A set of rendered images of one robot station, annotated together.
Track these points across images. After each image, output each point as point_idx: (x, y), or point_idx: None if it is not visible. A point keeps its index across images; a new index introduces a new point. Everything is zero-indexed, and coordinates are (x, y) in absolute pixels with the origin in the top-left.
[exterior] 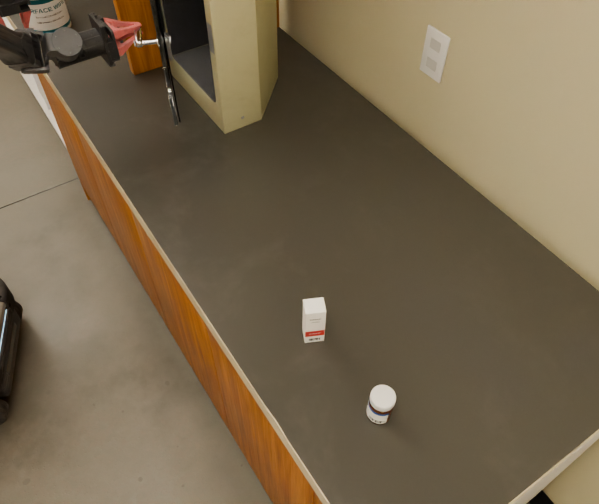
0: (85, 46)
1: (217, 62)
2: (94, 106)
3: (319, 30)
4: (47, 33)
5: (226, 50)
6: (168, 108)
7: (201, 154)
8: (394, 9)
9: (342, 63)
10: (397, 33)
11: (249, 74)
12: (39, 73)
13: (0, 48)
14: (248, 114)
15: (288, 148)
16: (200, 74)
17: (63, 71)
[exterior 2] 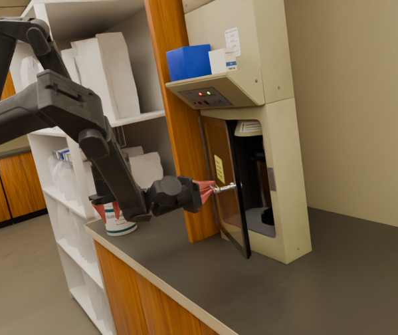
0: (178, 196)
1: (278, 197)
2: (168, 266)
3: (325, 192)
4: (156, 180)
5: (284, 187)
6: (229, 256)
7: (274, 280)
8: None
9: (353, 209)
10: None
11: (300, 209)
12: (142, 221)
13: (127, 183)
14: (302, 245)
15: (349, 264)
16: (252, 225)
17: (137, 250)
